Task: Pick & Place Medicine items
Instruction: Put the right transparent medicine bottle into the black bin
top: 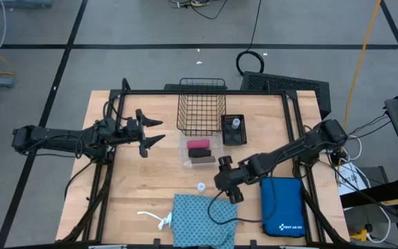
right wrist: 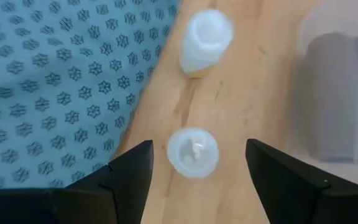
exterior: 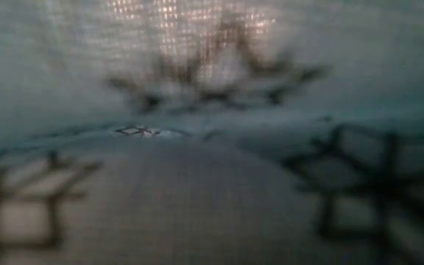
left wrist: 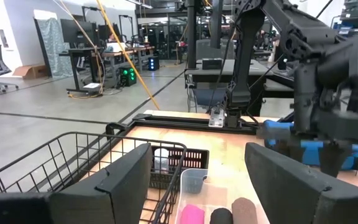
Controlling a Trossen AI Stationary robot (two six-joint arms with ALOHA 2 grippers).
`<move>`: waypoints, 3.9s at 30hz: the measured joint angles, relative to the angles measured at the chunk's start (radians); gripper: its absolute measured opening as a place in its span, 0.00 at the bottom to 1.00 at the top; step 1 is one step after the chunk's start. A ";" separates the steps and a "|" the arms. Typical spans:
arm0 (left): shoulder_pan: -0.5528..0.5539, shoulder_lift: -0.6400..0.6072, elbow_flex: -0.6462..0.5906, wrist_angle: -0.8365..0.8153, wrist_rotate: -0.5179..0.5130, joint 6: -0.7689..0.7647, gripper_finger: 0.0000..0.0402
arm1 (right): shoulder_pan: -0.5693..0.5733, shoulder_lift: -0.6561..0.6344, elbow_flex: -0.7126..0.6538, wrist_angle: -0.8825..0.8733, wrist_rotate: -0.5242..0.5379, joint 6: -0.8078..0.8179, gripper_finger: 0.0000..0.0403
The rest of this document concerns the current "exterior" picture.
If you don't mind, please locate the blue patterned drawstring bag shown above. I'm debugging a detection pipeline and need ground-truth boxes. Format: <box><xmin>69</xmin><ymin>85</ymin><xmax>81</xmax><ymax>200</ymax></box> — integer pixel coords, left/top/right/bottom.
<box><xmin>0</xmin><ymin>0</ymin><xmax>424</xmax><ymax>265</ymax></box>

